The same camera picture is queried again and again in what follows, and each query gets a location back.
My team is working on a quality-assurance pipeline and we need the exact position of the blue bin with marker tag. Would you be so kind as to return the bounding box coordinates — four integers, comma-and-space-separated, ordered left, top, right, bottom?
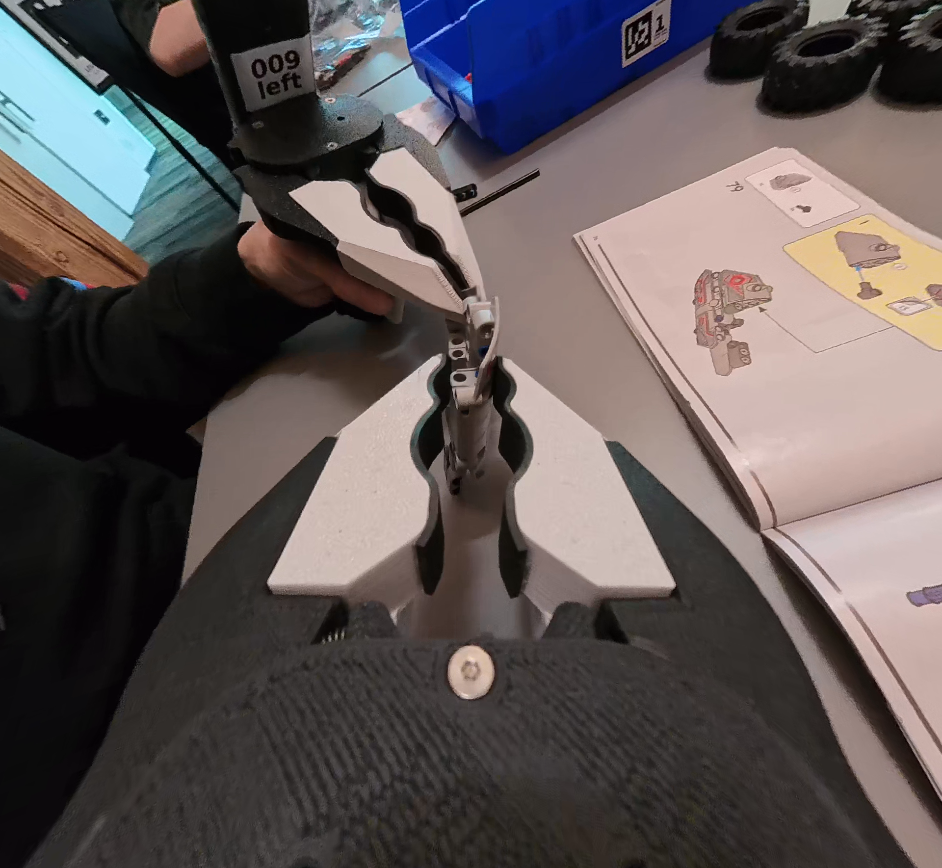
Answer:
389, 0, 815, 155

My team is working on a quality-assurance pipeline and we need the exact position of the person's left hand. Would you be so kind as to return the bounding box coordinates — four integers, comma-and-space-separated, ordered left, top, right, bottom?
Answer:
237, 219, 396, 320

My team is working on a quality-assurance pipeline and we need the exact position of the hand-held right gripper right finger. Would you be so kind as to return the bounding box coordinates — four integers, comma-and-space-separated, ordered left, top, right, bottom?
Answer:
499, 357, 677, 609

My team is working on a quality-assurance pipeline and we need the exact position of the small grey brick panel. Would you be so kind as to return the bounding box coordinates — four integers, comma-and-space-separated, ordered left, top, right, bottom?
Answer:
444, 296, 503, 410

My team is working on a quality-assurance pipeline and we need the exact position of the framed marker sign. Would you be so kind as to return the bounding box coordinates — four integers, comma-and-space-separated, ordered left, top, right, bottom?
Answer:
0, 0, 113, 94

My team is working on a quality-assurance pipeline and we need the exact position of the person's black sweater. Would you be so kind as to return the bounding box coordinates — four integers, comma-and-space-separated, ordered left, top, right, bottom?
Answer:
0, 279, 214, 868

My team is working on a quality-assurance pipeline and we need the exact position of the brick instruction booklet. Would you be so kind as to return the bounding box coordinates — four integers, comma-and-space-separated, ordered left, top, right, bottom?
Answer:
574, 147, 942, 800

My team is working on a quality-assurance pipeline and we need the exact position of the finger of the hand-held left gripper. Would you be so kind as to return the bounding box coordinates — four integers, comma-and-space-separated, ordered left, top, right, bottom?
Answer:
366, 147, 484, 293
289, 178, 473, 324

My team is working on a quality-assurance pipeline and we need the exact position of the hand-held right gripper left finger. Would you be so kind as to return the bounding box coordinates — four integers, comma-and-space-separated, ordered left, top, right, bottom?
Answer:
267, 357, 450, 598

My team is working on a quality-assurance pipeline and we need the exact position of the long grey brick assembly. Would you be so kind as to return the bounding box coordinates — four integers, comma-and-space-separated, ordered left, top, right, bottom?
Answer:
440, 397, 492, 499

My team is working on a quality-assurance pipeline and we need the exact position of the small paper packet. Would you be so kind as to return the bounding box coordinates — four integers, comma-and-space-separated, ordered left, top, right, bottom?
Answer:
395, 99, 459, 148

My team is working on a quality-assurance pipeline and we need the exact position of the black axle rod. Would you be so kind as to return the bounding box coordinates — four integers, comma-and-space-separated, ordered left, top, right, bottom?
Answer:
460, 169, 542, 216

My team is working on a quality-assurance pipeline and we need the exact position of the black white marker tag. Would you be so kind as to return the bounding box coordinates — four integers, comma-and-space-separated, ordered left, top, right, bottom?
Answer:
622, 0, 675, 69

